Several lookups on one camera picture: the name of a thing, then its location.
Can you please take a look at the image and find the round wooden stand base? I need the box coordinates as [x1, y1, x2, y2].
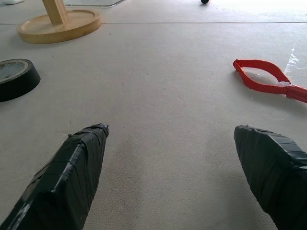
[16, 0, 103, 45]

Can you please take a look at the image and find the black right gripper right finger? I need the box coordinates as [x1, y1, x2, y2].
[234, 124, 307, 230]

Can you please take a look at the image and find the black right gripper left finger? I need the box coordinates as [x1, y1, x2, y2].
[0, 123, 110, 230]

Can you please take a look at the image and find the red woven strap loop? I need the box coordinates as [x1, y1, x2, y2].
[232, 59, 307, 104]

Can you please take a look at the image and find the black tape roll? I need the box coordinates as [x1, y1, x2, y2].
[0, 58, 41, 103]

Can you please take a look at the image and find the clear acrylic panel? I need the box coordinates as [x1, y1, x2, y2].
[62, 0, 124, 8]

